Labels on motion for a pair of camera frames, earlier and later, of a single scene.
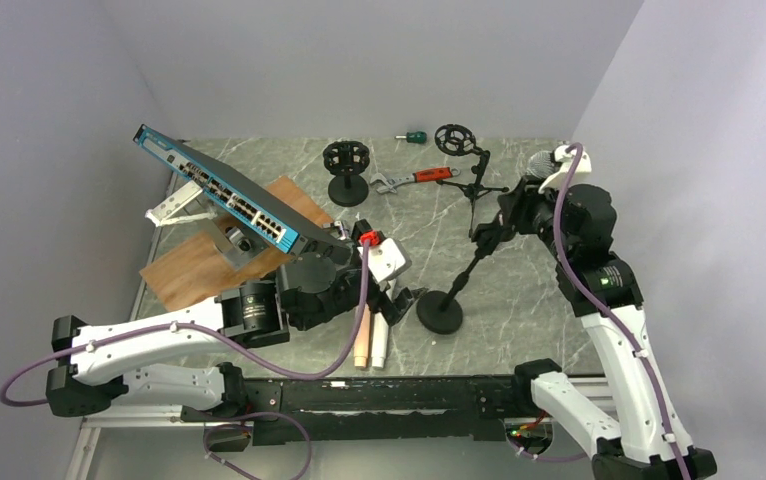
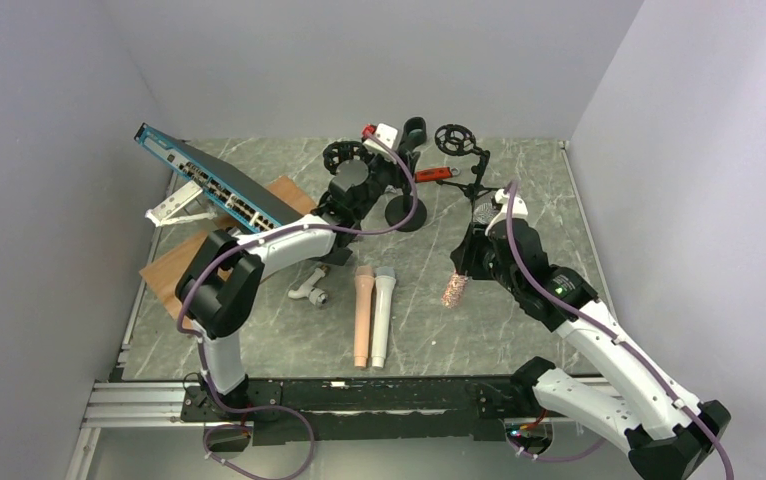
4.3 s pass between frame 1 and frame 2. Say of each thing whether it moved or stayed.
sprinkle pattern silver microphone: moved
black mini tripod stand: stayed
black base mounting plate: stayed
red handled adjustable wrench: stayed
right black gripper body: moved
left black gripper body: moved
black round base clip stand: moved
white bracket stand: stayed
